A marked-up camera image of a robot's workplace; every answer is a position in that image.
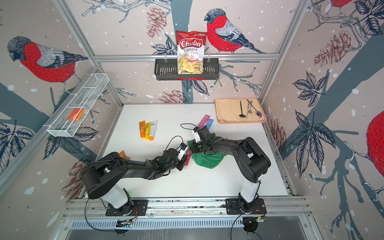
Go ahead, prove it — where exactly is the dark pink toothpaste tube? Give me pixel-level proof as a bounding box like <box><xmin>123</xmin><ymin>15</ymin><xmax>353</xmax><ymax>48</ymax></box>
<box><xmin>185</xmin><ymin>150</ymin><xmax>192</xmax><ymax>166</ymax></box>

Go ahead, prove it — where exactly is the light blue toothpaste tube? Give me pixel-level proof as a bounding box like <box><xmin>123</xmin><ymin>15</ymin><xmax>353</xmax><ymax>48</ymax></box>
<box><xmin>206</xmin><ymin>119</ymin><xmax>214</xmax><ymax>130</ymax></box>

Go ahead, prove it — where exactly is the light pink toothpaste tube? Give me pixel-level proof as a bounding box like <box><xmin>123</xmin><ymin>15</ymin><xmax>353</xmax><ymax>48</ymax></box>
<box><xmin>198</xmin><ymin>115</ymin><xmax>211</xmax><ymax>128</ymax></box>

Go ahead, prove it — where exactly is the green microfibre cloth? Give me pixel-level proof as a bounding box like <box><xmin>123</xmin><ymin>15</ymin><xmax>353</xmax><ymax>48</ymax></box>
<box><xmin>187</xmin><ymin>133</ymin><xmax>228</xmax><ymax>169</ymax></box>

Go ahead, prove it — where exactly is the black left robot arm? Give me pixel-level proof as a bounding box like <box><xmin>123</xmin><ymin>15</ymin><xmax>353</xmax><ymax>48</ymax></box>
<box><xmin>81</xmin><ymin>143</ymin><xmax>189</xmax><ymax>209</ymax></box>

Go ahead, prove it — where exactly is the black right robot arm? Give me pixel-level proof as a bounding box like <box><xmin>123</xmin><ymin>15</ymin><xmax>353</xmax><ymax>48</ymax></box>
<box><xmin>191</xmin><ymin>127</ymin><xmax>271</xmax><ymax>204</ymax></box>

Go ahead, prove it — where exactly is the white orange-capped toothpaste tube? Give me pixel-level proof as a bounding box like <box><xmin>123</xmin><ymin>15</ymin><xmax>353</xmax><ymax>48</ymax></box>
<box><xmin>149</xmin><ymin>121</ymin><xmax>158</xmax><ymax>141</ymax></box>

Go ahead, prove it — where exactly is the yellow toothpaste tube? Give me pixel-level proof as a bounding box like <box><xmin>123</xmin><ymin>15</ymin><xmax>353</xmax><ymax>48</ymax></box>
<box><xmin>145</xmin><ymin>122</ymin><xmax>152</xmax><ymax>140</ymax></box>

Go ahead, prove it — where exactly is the orange toothpaste tube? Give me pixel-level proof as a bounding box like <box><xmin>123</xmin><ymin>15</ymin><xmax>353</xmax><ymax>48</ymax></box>
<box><xmin>139</xmin><ymin>121</ymin><xmax>146</xmax><ymax>138</ymax></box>

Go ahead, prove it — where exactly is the beige cloth mat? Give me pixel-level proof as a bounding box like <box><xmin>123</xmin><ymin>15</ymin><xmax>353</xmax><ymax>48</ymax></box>
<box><xmin>215</xmin><ymin>98</ymin><xmax>267</xmax><ymax>124</ymax></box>

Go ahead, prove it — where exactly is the black ladle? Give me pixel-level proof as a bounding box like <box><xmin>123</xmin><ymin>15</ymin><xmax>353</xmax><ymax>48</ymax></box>
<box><xmin>239</xmin><ymin>101</ymin><xmax>246</xmax><ymax>118</ymax></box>

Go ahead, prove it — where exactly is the orange snack wrapper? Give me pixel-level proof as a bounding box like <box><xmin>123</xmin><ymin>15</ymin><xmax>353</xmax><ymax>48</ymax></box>
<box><xmin>119</xmin><ymin>151</ymin><xmax>130</xmax><ymax>160</ymax></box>

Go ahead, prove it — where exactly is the purple spoon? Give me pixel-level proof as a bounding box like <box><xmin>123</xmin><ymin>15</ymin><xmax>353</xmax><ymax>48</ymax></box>
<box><xmin>251</xmin><ymin>104</ymin><xmax>263</xmax><ymax>118</ymax></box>

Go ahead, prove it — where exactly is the red cassava chips bag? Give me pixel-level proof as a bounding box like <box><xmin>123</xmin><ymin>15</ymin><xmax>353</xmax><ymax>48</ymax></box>
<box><xmin>176</xmin><ymin>31</ymin><xmax>207</xmax><ymax>75</ymax></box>

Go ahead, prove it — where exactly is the orange packet in basket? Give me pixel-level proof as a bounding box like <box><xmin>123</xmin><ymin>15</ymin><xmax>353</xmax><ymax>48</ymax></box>
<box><xmin>68</xmin><ymin>108</ymin><xmax>86</xmax><ymax>121</ymax></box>

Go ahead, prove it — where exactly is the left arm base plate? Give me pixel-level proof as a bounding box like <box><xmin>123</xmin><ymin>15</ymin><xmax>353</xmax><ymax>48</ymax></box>
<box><xmin>106</xmin><ymin>200</ymin><xmax>149</xmax><ymax>217</ymax></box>

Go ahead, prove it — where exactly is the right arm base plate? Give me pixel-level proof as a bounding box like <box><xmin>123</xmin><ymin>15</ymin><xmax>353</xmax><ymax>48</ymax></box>
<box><xmin>225</xmin><ymin>197</ymin><xmax>267</xmax><ymax>215</ymax></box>

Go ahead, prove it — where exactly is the black wall basket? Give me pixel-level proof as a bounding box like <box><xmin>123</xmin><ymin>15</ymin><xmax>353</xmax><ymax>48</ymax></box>
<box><xmin>155</xmin><ymin>58</ymin><xmax>220</xmax><ymax>81</ymax></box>

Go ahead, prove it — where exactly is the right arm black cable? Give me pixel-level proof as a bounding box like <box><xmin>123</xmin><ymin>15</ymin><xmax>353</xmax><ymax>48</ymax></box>
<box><xmin>179</xmin><ymin>122</ymin><xmax>258</xmax><ymax>240</ymax></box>

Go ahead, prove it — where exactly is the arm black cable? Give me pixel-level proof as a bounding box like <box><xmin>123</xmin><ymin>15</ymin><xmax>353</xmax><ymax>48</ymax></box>
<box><xmin>83</xmin><ymin>134</ymin><xmax>184</xmax><ymax>234</ymax></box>
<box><xmin>179</xmin><ymin>122</ymin><xmax>258</xmax><ymax>240</ymax></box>

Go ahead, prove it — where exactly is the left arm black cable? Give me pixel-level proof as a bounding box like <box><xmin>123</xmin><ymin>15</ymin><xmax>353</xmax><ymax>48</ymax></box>
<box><xmin>83</xmin><ymin>134</ymin><xmax>184</xmax><ymax>234</ymax></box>

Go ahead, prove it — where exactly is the white wire shelf basket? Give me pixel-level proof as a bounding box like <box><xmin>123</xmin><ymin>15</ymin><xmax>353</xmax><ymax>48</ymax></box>
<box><xmin>44</xmin><ymin>73</ymin><xmax>110</xmax><ymax>138</ymax></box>

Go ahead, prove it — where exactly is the aluminium front rail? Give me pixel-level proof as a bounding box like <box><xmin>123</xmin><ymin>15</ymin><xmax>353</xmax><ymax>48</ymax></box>
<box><xmin>60</xmin><ymin>196</ymin><xmax>313</xmax><ymax>220</ymax></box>

